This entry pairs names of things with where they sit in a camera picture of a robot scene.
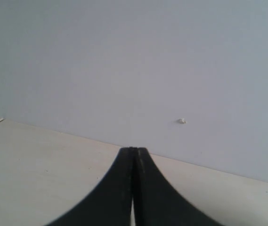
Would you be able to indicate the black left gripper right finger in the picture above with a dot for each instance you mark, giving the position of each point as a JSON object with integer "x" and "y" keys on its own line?
{"x": 156, "y": 202}

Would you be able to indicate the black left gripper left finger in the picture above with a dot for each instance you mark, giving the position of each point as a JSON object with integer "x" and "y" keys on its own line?
{"x": 109, "y": 203}

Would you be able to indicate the small white wall chip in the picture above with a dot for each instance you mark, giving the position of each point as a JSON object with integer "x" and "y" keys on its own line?
{"x": 181, "y": 121}

